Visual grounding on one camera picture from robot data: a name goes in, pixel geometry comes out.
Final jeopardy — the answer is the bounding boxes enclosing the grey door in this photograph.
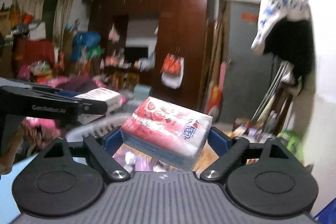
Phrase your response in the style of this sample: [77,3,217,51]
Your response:
[222,0,279,125]

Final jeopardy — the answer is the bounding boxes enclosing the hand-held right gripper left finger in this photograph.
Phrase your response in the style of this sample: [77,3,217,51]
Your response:
[39,126,132,183]

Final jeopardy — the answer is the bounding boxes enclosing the green plastic bag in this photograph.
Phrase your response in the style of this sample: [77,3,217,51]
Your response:
[278,129,305,163]

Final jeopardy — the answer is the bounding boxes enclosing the brown wooden wardrobe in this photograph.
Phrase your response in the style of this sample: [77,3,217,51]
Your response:
[88,0,214,112]

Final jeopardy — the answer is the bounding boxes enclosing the white plastic basket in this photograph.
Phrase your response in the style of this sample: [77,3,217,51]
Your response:
[65,113,133,142]

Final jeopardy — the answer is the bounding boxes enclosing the red white tissue pack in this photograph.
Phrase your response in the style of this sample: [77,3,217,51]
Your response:
[120,96,214,171]

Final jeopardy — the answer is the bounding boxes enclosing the blue shopping bag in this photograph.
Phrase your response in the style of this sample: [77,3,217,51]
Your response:
[314,202,336,224]

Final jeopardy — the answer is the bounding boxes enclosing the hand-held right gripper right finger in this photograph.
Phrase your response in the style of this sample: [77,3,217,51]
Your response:
[199,126,295,183]

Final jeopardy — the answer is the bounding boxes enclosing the white box with pink side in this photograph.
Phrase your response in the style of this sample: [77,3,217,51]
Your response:
[72,87,127,113]

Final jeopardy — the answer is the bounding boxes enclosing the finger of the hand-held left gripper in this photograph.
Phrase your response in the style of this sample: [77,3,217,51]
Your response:
[26,83,82,99]
[75,98,109,120]

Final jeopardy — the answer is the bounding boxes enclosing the wooden planks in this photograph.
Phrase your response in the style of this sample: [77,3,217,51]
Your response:
[209,0,227,111]

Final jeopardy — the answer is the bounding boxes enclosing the purple printed packet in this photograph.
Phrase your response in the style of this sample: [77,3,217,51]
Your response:
[113,147,163,173]

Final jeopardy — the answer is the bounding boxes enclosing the beige curtains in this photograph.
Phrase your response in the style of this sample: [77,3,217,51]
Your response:
[12,0,78,42]

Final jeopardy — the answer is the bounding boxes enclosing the red and white plastic bag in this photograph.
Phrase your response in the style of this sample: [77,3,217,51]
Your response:
[160,53,185,89]

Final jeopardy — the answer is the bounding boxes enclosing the black television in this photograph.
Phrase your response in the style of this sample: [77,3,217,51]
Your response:
[125,47,149,60]

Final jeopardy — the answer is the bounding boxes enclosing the red sofa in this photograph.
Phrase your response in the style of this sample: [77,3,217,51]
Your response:
[12,37,56,68]

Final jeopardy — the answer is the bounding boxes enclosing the small pink white plastic bag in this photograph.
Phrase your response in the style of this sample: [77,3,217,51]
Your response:
[108,24,120,43]

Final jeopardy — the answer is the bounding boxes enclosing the metal folding rack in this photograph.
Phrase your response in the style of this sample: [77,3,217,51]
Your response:
[251,61,294,125]

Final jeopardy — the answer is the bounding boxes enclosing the teal box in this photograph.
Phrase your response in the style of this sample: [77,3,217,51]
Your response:
[133,85,152,99]

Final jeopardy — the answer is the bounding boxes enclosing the blue plastic bags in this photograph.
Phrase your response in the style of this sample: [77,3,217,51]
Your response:
[70,30,105,62]

